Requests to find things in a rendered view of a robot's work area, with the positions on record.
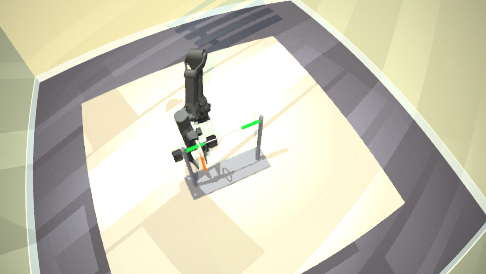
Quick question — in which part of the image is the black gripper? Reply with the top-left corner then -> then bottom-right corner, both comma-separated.
171,134 -> 218,169

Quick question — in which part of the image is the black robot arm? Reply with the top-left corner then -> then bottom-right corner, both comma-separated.
174,48 -> 212,145

